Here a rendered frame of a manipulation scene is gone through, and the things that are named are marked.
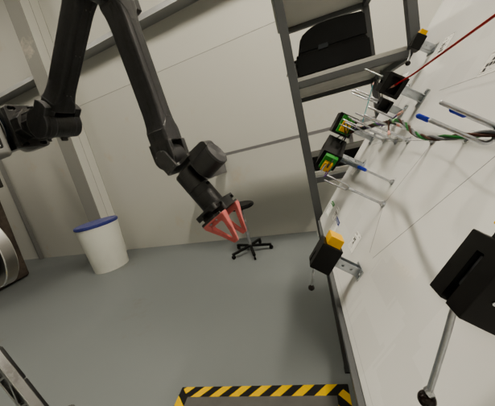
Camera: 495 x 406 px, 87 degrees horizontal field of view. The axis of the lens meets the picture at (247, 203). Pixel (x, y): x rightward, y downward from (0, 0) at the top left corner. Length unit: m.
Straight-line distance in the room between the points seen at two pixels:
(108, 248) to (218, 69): 2.83
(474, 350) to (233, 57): 3.44
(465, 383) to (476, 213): 0.19
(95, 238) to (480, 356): 4.09
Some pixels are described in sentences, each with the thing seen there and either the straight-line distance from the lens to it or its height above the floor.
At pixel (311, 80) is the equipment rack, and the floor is 1.43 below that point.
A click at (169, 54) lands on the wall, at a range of 4.00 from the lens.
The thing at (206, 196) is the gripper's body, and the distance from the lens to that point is 0.61.
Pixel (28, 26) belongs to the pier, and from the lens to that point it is 5.36.
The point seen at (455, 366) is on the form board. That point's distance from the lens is 0.37.
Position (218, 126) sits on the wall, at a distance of 3.57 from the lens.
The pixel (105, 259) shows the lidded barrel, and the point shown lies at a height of 0.19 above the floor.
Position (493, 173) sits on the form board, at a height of 1.14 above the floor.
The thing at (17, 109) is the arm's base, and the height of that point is 1.50.
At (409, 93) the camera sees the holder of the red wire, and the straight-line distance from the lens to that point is 0.82.
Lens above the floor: 1.24
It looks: 12 degrees down
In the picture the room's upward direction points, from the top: 14 degrees counter-clockwise
